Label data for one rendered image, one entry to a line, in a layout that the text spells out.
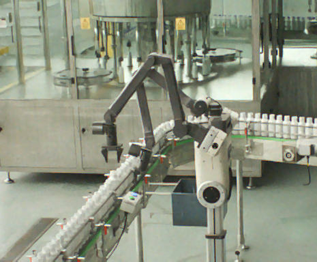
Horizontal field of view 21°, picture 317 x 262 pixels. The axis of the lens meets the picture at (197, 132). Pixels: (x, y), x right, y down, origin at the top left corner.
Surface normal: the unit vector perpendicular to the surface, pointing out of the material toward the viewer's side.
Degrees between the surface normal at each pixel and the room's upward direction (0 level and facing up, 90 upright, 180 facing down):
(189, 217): 90
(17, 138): 90
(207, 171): 101
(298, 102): 90
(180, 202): 90
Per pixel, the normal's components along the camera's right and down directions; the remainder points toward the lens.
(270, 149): -0.47, 0.23
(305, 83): -0.18, 0.24
